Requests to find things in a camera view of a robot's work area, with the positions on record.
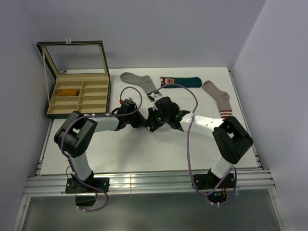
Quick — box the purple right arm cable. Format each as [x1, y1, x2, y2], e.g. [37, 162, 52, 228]
[154, 84, 239, 207]

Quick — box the mustard yellow sock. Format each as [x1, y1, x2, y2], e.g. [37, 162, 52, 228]
[57, 89, 79, 97]

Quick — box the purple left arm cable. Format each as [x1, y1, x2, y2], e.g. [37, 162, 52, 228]
[60, 86, 142, 212]

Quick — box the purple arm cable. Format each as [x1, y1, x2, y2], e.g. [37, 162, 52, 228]
[154, 84, 239, 207]
[60, 86, 142, 212]

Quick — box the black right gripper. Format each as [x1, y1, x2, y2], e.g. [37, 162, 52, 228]
[146, 106, 169, 128]

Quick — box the dark green reindeer sock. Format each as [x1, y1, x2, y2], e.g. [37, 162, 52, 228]
[160, 77, 202, 88]

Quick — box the grey striped sock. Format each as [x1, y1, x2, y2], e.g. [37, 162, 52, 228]
[120, 72, 157, 95]

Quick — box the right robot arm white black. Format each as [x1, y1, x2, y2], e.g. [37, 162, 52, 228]
[145, 97, 253, 188]

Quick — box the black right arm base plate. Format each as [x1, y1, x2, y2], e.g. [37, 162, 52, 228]
[193, 173, 235, 190]

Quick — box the aluminium rail frame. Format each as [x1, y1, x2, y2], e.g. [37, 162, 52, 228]
[13, 67, 288, 231]

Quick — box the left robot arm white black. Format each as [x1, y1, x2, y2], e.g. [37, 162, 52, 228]
[54, 99, 146, 192]

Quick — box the taupe sock red cuff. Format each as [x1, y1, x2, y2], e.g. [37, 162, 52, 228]
[202, 80, 233, 118]

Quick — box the black compartment box beige lining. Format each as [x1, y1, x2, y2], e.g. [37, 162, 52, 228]
[36, 38, 111, 119]

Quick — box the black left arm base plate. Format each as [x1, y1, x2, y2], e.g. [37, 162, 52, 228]
[65, 177, 109, 194]

